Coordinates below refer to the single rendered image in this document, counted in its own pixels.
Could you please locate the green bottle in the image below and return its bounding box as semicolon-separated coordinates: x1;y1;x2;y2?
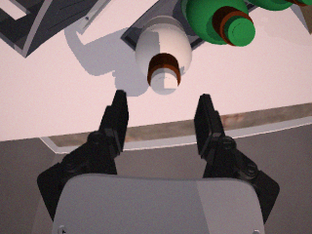
244;0;312;12
180;0;255;47

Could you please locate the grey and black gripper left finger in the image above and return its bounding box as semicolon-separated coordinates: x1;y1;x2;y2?
37;90;129;222

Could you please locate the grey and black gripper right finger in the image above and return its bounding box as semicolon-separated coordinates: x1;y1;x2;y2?
194;94;280;224

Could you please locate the dark grey tray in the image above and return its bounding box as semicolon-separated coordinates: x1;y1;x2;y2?
120;0;206;51

